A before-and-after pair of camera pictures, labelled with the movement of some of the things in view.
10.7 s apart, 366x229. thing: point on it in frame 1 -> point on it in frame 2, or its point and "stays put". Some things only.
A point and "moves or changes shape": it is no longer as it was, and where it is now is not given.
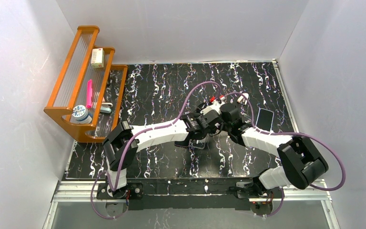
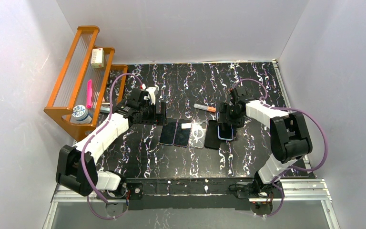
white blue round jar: x=80 y=113 stays put
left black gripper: x=200 y=133 -> x=162 y=111
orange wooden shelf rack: x=87 y=97 stays put
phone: x=265 y=119 moves or changes shape
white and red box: x=97 y=58 stays put
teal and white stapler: x=106 y=107 stays put
